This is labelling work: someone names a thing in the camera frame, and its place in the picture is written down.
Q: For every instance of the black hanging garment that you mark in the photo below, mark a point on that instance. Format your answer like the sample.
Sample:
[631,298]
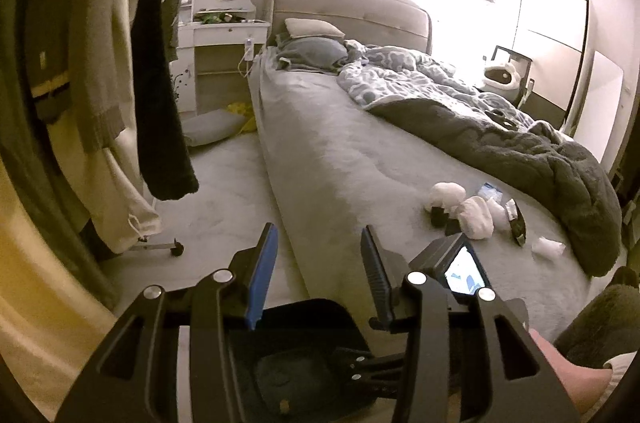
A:
[165,103]

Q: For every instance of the small black scrap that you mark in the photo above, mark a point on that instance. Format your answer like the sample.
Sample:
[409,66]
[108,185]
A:
[439,216]

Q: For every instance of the olive long coat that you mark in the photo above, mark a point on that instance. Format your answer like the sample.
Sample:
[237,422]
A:
[35,183]

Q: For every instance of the dark grey fleece blanket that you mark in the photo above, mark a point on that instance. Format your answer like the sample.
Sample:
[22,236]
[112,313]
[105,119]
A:
[525,158]

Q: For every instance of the pile of small toiletries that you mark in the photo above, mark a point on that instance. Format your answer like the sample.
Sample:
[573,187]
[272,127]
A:
[220,18]

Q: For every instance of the black frame chair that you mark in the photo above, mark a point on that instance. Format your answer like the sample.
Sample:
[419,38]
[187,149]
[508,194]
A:
[522,63]

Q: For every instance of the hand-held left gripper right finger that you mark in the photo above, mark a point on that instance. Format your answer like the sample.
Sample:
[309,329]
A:
[375,273]

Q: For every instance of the grey bed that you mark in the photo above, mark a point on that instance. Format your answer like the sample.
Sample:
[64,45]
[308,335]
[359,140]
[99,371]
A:
[340,163]

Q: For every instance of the blue patterned duvet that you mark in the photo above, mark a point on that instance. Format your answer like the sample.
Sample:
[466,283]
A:
[395,73]

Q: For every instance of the small white tissue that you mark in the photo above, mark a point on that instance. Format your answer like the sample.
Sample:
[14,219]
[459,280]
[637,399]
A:
[549,248]

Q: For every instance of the white pet bed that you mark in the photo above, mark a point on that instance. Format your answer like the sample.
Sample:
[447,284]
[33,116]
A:
[500,75]

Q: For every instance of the narrow white tissue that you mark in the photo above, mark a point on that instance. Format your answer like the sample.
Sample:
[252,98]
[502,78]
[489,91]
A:
[496,212]

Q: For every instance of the black trash bin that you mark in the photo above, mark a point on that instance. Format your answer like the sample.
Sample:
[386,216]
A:
[290,373]

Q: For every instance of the person's right hand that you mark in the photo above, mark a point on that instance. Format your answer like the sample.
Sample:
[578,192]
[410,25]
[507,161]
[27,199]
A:
[575,378]

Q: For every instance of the grey floor pillow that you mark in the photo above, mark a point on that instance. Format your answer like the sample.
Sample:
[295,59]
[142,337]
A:
[210,129]

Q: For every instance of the clothes rack wheeled base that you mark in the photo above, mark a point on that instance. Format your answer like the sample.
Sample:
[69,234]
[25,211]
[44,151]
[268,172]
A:
[167,247]

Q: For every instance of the dark striped-hem jacket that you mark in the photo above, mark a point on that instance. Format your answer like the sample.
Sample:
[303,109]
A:
[47,28]

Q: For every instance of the cream pillow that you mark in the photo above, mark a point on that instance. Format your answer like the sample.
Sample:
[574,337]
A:
[312,28]

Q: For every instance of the white panel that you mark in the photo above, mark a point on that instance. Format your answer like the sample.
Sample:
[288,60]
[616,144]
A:
[602,103]

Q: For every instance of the dark green fleece garment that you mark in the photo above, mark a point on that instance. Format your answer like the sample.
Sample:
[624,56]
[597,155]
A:
[595,318]

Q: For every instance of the blue and white packet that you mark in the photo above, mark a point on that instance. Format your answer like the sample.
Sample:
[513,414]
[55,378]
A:
[487,191]

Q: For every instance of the blue-grey pillow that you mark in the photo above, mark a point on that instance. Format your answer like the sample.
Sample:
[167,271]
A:
[312,53]

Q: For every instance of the grey padded headboard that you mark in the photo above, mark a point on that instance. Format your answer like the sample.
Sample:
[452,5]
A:
[350,3]

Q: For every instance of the white dressing table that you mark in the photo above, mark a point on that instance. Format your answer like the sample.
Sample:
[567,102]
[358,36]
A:
[210,38]

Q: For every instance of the large round white tissue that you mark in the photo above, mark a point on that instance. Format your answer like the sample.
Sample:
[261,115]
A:
[449,194]

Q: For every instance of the black foil wrapper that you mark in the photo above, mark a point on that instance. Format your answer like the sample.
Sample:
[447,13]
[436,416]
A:
[516,223]

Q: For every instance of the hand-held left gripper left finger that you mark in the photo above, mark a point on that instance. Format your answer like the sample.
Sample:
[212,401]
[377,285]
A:
[260,283]

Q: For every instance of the yellow cloth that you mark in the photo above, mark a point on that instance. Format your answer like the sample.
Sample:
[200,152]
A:
[242,113]

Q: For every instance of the beige knit sweater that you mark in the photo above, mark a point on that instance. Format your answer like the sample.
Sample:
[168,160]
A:
[100,53]

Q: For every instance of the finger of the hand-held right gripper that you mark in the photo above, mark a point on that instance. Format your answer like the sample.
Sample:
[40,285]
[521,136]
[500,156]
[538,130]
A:
[370,365]

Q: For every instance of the person's right forearm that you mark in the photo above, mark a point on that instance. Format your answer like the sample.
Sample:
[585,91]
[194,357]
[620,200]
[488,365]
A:
[617,375]

